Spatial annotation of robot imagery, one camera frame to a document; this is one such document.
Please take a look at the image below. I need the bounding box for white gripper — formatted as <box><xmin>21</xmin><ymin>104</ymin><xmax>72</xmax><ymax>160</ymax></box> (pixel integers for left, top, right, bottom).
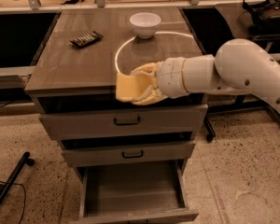
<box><xmin>131</xmin><ymin>57</ymin><xmax>189</xmax><ymax>105</ymax></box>

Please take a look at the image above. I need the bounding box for yellow sponge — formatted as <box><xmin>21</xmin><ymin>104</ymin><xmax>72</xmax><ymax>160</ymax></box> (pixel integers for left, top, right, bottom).
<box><xmin>116</xmin><ymin>73</ymin><xmax>155</xmax><ymax>102</ymax></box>

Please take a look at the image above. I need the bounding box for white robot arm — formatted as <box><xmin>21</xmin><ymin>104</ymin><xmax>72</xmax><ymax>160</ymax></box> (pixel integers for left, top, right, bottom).
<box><xmin>133</xmin><ymin>38</ymin><xmax>280</xmax><ymax>114</ymax></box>

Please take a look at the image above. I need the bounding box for grey drawer cabinet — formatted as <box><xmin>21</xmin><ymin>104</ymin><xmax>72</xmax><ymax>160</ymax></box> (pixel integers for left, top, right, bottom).
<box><xmin>23</xmin><ymin>6</ymin><xmax>217</xmax><ymax>224</ymax></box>

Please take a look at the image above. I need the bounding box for open bottom drawer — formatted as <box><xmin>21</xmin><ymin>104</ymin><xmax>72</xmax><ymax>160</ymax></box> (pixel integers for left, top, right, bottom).
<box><xmin>70</xmin><ymin>161</ymin><xmax>199</xmax><ymax>224</ymax></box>

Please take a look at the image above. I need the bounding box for white bowl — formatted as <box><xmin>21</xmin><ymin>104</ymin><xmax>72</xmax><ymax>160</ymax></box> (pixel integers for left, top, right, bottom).
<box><xmin>130</xmin><ymin>12</ymin><xmax>161</xmax><ymax>38</ymax></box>

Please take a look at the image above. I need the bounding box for dark snack bar wrapper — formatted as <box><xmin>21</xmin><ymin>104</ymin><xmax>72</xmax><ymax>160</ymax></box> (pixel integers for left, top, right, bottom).
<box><xmin>70</xmin><ymin>31</ymin><xmax>103</xmax><ymax>49</ymax></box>

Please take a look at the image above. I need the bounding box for black VR headset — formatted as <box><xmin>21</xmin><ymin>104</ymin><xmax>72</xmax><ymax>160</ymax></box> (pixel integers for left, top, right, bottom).
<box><xmin>242</xmin><ymin>0</ymin><xmax>280</xmax><ymax>34</ymax></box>

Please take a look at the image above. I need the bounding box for black stand leg with wheel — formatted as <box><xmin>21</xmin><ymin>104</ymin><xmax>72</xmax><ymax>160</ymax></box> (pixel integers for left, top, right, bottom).
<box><xmin>0</xmin><ymin>152</ymin><xmax>35</xmax><ymax>205</ymax></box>

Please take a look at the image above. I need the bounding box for top drawer with handle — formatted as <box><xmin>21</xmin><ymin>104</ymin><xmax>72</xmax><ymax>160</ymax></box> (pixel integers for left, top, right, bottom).
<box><xmin>40</xmin><ymin>105</ymin><xmax>208</xmax><ymax>140</ymax></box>

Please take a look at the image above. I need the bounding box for drawer with handle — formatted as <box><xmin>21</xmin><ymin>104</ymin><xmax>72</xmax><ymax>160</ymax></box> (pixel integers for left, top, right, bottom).
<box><xmin>62</xmin><ymin>141</ymin><xmax>195</xmax><ymax>167</ymax></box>
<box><xmin>40</xmin><ymin>105</ymin><xmax>208</xmax><ymax>140</ymax></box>

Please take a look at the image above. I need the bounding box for middle drawer with handle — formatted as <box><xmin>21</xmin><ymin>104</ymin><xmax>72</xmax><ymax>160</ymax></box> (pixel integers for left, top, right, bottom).
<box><xmin>62</xmin><ymin>141</ymin><xmax>195</xmax><ymax>167</ymax></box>

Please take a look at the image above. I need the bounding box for black floor cable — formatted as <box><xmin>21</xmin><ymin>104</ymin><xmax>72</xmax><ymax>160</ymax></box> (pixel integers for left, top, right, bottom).
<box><xmin>0</xmin><ymin>176</ymin><xmax>27</xmax><ymax>224</ymax></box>

